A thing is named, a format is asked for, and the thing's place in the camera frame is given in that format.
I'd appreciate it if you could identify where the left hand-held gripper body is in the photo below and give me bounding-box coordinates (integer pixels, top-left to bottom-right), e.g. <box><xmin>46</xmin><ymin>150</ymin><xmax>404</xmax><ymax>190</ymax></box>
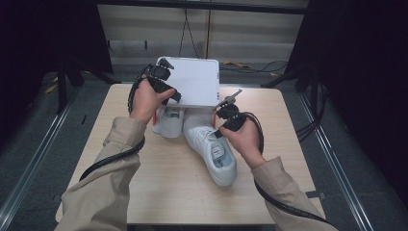
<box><xmin>146</xmin><ymin>57</ymin><xmax>175</xmax><ymax>93</ymax></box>

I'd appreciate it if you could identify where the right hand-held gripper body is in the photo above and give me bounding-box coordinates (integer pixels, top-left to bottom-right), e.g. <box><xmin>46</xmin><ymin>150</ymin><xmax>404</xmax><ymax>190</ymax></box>
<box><xmin>215</xmin><ymin>89</ymin><xmax>248</xmax><ymax>132</ymax></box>

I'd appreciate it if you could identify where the white sneaker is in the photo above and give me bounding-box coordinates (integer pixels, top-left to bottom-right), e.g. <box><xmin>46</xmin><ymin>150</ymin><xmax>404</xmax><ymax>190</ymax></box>
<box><xmin>151</xmin><ymin>106</ymin><xmax>186</xmax><ymax>140</ymax></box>
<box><xmin>182</xmin><ymin>115</ymin><xmax>238</xmax><ymax>188</ymax></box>

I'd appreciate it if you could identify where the white shoe box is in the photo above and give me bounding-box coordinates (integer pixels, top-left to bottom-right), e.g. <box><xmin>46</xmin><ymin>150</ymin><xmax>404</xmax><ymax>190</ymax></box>
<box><xmin>151</xmin><ymin>56</ymin><xmax>221</xmax><ymax>130</ymax></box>

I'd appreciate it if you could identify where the person's right hand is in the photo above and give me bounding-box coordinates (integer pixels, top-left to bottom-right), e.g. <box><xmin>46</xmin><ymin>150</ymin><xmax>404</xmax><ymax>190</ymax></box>
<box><xmin>219</xmin><ymin>117</ymin><xmax>268</xmax><ymax>170</ymax></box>

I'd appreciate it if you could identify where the person's left hand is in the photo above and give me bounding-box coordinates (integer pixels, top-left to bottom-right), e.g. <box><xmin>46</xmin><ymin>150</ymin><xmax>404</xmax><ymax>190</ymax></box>
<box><xmin>129</xmin><ymin>77</ymin><xmax>177</xmax><ymax>126</ymax></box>

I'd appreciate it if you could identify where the yellow floor strip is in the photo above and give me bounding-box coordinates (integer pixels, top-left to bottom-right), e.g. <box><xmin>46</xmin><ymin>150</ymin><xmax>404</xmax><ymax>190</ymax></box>
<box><xmin>222</xmin><ymin>60</ymin><xmax>252</xmax><ymax>69</ymax></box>

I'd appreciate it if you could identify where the thin brass vertical pole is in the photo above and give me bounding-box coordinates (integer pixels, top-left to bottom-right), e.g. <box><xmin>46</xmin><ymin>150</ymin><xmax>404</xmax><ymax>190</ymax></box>
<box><xmin>204</xmin><ymin>9</ymin><xmax>213</xmax><ymax>60</ymax></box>

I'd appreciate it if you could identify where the black stand leg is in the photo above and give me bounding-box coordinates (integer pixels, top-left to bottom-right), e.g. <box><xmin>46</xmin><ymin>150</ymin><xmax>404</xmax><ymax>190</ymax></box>
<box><xmin>55</xmin><ymin>61</ymin><xmax>114</xmax><ymax>114</ymax></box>
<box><xmin>261</xmin><ymin>64</ymin><xmax>319</xmax><ymax>97</ymax></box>

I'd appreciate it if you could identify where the grey tape piece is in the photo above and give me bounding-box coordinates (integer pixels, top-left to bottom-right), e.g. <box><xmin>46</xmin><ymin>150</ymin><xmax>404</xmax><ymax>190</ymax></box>
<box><xmin>305</xmin><ymin>190</ymin><xmax>327</xmax><ymax>199</ymax></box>

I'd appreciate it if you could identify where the thin black hanging cable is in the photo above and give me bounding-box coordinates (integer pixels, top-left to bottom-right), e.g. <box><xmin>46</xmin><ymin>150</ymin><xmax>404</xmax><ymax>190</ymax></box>
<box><xmin>178</xmin><ymin>8</ymin><xmax>201</xmax><ymax>60</ymax></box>

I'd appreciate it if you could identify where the black floor cable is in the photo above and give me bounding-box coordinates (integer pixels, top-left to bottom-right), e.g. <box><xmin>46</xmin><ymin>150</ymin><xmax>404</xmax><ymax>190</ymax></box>
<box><xmin>220</xmin><ymin>60</ymin><xmax>290</xmax><ymax>77</ymax></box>

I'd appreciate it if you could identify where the black cable bundle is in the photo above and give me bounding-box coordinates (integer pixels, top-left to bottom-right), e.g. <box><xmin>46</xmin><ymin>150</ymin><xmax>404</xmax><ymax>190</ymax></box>
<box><xmin>294</xmin><ymin>82</ymin><xmax>329</xmax><ymax>142</ymax></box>

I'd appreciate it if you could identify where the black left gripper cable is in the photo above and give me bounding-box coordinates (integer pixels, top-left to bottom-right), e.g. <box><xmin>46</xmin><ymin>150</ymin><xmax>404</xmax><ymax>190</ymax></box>
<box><xmin>78</xmin><ymin>64</ymin><xmax>154</xmax><ymax>183</ymax></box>

